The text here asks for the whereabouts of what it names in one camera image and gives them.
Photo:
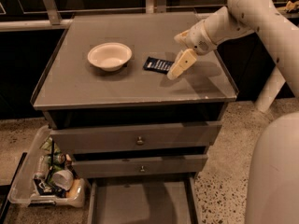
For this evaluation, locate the clear plastic bin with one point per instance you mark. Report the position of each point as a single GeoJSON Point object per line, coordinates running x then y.
{"type": "Point", "coordinates": [23, 189]}

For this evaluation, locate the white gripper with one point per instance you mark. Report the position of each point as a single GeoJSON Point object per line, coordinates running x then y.
{"type": "Point", "coordinates": [198, 37]}

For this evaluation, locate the grey bottom drawer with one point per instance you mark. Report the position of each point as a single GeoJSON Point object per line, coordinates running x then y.
{"type": "Point", "coordinates": [148, 199]}

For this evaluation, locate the white cup in bin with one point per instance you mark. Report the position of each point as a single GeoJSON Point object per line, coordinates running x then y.
{"type": "Point", "coordinates": [63, 179]}

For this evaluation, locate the yellow sponge in bin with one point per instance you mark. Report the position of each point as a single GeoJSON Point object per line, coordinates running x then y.
{"type": "Point", "coordinates": [73, 192]}

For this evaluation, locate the grey middle drawer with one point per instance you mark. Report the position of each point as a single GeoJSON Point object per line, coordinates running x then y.
{"type": "Point", "coordinates": [140, 166]}

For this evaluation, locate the white paper bowl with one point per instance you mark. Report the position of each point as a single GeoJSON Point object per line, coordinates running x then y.
{"type": "Point", "coordinates": [110, 56]}

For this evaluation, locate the blue snack bag in bin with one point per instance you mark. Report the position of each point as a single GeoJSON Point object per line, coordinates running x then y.
{"type": "Point", "coordinates": [46, 189]}

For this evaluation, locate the clear plastic bottle in bin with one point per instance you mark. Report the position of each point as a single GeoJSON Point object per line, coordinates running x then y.
{"type": "Point", "coordinates": [41, 168]}

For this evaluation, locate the white diagonal post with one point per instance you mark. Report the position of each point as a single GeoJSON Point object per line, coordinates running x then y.
{"type": "Point", "coordinates": [270, 90]}

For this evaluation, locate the blue rxbar blueberry bar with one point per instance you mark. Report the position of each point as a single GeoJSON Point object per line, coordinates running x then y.
{"type": "Point", "coordinates": [157, 65]}

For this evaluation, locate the grey drawer cabinet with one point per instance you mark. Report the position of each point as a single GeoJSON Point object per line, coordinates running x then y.
{"type": "Point", "coordinates": [72, 93]}

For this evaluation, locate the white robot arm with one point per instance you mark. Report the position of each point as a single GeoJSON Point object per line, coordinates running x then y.
{"type": "Point", "coordinates": [273, 188]}

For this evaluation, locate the green chip bag in bin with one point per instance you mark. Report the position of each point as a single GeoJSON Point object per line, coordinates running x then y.
{"type": "Point", "coordinates": [50, 146]}

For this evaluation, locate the grey top drawer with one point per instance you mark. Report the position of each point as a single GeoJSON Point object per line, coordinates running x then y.
{"type": "Point", "coordinates": [136, 137]}

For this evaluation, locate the green can in bin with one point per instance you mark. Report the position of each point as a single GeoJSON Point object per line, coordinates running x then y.
{"type": "Point", "coordinates": [56, 159]}

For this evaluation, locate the grey drawer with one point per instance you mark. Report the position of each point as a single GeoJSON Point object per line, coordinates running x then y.
{"type": "Point", "coordinates": [136, 137]}
{"type": "Point", "coordinates": [140, 166]}
{"type": "Point", "coordinates": [148, 199]}

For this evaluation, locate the metal railing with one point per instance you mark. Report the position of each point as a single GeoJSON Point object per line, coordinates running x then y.
{"type": "Point", "coordinates": [46, 24]}

